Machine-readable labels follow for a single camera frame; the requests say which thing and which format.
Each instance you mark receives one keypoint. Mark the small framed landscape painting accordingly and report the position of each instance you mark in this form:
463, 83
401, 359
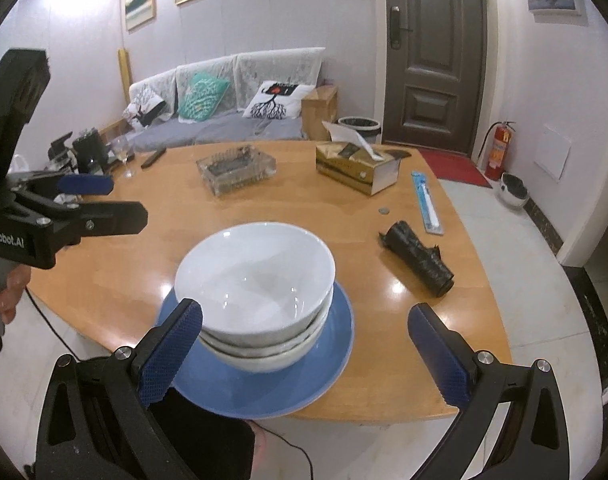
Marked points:
140, 2

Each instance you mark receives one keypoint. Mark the medium white bowl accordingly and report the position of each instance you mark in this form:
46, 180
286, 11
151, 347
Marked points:
304, 335

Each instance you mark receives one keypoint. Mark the white tree print cushion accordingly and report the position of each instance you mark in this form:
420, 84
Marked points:
276, 102

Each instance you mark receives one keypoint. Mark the dark grey door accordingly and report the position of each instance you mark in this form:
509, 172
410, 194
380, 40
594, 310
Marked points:
434, 60

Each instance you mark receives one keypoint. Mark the red doormat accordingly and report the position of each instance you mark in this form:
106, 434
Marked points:
454, 167

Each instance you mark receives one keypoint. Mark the red fire extinguisher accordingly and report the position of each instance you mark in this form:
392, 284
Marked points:
499, 152

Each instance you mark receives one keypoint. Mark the gold tissue box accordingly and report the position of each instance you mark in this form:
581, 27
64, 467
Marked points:
354, 170

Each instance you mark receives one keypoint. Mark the white wall panel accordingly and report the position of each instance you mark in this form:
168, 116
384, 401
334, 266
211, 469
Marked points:
553, 152

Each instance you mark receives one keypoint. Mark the black kettle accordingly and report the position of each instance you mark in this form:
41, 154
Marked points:
89, 152

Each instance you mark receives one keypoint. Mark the large white bowl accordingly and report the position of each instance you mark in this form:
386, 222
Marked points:
254, 275

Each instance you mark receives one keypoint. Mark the person's left hand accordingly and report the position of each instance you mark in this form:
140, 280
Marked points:
11, 292

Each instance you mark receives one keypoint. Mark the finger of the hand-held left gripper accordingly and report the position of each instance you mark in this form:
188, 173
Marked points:
89, 185
114, 217

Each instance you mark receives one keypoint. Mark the trash bin with black liner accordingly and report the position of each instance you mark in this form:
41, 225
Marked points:
359, 130

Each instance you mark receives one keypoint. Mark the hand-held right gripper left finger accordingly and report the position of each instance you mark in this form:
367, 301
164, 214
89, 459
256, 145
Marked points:
171, 352

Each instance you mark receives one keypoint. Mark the black trash bag roll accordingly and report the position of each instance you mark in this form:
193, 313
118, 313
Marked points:
419, 257

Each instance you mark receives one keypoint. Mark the wooden side cabinet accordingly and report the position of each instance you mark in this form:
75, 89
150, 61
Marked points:
318, 110

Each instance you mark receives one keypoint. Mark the glass ashtray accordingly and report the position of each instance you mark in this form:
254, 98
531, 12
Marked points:
234, 167

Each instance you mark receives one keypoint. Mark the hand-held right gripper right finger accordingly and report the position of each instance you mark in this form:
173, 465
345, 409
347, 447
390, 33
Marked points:
439, 360

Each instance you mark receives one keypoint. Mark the small cream bowl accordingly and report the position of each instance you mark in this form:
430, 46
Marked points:
269, 364

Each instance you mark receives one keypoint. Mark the black and white cushion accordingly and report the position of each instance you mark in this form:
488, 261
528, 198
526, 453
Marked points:
144, 107

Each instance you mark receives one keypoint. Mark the wooden board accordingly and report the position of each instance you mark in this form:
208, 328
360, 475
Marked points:
124, 77

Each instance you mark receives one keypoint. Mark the grey sofa with lace cover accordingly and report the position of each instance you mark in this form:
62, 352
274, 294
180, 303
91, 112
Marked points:
264, 67

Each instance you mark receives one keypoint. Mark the black remote control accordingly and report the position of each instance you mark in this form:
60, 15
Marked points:
153, 158

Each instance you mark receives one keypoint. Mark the blue plate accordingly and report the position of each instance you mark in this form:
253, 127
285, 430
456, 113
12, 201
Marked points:
329, 355

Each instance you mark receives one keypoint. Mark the blue toothbrush package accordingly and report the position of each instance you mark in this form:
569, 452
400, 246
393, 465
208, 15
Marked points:
426, 202

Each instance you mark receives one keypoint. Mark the wine glass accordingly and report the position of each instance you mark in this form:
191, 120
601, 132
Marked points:
121, 150

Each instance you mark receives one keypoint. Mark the teal cushion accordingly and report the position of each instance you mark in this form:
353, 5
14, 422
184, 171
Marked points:
201, 97

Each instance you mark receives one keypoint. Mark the silver helmet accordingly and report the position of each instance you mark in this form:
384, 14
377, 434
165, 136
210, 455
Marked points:
514, 191

